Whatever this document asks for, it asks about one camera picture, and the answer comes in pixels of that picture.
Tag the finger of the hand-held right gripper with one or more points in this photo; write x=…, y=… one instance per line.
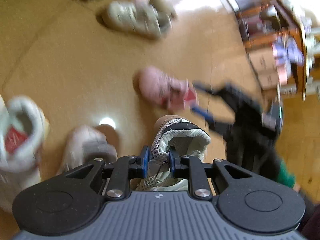
x=210, y=90
x=213, y=124

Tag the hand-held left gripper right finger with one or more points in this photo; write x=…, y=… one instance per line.
x=175, y=166

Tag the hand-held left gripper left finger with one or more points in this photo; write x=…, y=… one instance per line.
x=145, y=162

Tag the white black patterned shoe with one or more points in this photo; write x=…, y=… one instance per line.
x=185, y=137

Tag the pink knit shoe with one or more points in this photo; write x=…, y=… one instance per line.
x=155, y=85

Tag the beige mesh velcro shoe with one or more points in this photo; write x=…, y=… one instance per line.
x=125, y=17
x=160, y=12

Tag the person's right forearm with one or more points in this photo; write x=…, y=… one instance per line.
x=286, y=175

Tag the person's right hand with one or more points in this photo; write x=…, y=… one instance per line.
x=252, y=152

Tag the cardboard box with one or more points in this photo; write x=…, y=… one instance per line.
x=268, y=81
x=262, y=61

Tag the pink white packages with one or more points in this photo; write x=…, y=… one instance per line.
x=290, y=55

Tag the wooden table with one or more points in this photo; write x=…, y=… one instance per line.
x=304, y=55

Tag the person's dark red pants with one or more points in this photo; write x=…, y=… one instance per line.
x=310, y=212

